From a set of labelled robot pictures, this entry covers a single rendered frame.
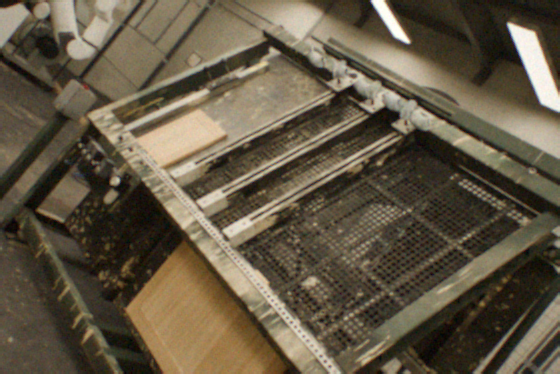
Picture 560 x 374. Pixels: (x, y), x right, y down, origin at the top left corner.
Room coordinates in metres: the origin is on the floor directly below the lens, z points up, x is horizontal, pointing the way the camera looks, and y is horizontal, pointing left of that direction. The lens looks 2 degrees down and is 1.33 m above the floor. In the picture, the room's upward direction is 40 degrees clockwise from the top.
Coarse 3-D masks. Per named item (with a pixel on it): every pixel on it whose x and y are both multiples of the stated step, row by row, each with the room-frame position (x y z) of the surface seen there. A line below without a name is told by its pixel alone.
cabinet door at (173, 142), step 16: (160, 128) 3.28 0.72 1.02; (176, 128) 3.27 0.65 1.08; (192, 128) 3.26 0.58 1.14; (208, 128) 3.24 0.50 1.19; (144, 144) 3.19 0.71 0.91; (160, 144) 3.18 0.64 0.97; (176, 144) 3.16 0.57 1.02; (192, 144) 3.14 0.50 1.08; (208, 144) 3.14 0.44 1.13; (160, 160) 3.07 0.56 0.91; (176, 160) 3.07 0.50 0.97
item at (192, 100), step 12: (240, 72) 3.59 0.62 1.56; (252, 72) 3.59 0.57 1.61; (228, 84) 3.52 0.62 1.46; (192, 96) 3.45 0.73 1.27; (204, 96) 3.46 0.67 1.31; (168, 108) 3.39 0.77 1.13; (180, 108) 3.40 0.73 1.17; (144, 120) 3.32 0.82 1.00; (156, 120) 3.35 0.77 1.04; (132, 132) 3.29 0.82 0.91
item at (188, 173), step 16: (336, 80) 3.29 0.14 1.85; (352, 80) 3.26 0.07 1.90; (320, 96) 3.25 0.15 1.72; (336, 96) 3.26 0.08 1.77; (288, 112) 3.17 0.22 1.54; (304, 112) 3.17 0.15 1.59; (320, 112) 3.24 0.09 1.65; (256, 128) 3.10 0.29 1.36; (272, 128) 3.09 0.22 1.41; (288, 128) 3.16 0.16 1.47; (224, 144) 3.02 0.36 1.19; (240, 144) 3.01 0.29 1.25; (256, 144) 3.08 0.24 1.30; (208, 160) 2.94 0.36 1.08; (224, 160) 3.00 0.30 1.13; (176, 176) 2.87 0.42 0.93; (192, 176) 2.92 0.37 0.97
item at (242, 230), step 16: (400, 128) 2.91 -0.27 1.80; (384, 144) 2.89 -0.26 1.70; (400, 144) 2.93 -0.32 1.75; (352, 160) 2.83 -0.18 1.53; (368, 160) 2.84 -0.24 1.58; (320, 176) 2.76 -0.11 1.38; (336, 176) 2.76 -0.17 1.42; (352, 176) 2.83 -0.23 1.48; (304, 192) 2.69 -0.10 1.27; (320, 192) 2.74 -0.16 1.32; (272, 208) 2.66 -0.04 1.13; (288, 208) 2.67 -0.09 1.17; (240, 224) 2.58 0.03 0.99; (256, 224) 2.59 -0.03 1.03; (240, 240) 2.58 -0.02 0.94
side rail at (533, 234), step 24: (552, 216) 2.46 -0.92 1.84; (504, 240) 2.39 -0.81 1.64; (528, 240) 2.38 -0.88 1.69; (552, 240) 2.50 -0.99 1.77; (480, 264) 2.31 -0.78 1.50; (504, 264) 2.43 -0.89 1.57; (456, 288) 2.24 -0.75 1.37; (480, 288) 2.35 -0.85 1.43; (408, 312) 2.18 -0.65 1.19; (432, 312) 2.17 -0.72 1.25; (456, 312) 2.28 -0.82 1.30; (384, 336) 2.12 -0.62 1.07; (408, 336) 2.22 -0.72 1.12; (336, 360) 2.07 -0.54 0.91; (360, 360) 2.06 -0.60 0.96; (384, 360) 2.16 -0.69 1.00
